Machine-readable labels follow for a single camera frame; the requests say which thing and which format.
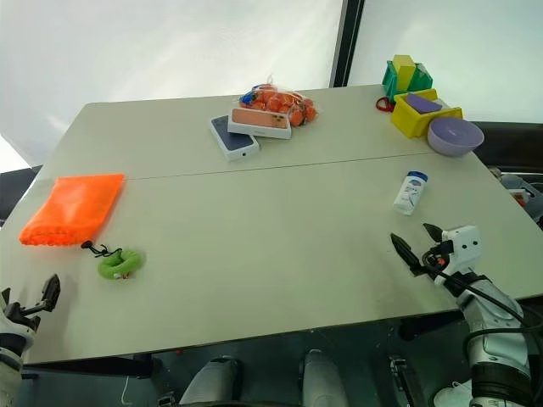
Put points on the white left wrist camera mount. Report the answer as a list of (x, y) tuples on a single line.
[(9, 335)]

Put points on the white box with dark phone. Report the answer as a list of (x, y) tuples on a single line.
[(235, 146)]

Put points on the yellow block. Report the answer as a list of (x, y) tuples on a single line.
[(405, 72)]

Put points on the dark window frame post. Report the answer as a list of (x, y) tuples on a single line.
[(348, 42)]

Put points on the yellow plastic bin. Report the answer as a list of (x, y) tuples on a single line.
[(409, 120)]

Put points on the clear bag of oranges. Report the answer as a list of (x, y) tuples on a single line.
[(275, 102)]

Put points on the purple flat block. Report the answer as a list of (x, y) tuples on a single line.
[(422, 104)]

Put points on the white shoe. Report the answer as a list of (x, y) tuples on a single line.
[(451, 394)]

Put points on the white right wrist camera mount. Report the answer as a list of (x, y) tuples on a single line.
[(464, 250)]

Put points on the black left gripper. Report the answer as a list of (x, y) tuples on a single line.
[(25, 318)]

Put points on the green plastic bin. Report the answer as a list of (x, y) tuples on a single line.
[(390, 78)]

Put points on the red ring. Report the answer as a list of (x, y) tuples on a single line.
[(384, 107)]

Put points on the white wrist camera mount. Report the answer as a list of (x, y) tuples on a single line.
[(9, 335), (464, 250)]

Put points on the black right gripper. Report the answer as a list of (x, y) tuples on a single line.
[(432, 260)]

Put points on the black furniture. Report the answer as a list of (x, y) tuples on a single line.
[(513, 146)]

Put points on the white bottle with blue cap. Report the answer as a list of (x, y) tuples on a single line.
[(409, 193)]

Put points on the black low cabinet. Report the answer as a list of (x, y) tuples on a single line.
[(15, 191)]

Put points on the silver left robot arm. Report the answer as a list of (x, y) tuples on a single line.
[(8, 375)]

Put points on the grey rounded shape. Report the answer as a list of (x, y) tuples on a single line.
[(322, 379), (212, 383)]

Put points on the white box with pink phone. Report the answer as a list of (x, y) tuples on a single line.
[(259, 123)]

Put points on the purple plastic bowl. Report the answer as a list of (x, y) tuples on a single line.
[(454, 137)]

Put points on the clear plastic storage boxes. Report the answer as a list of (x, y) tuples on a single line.
[(522, 193)]

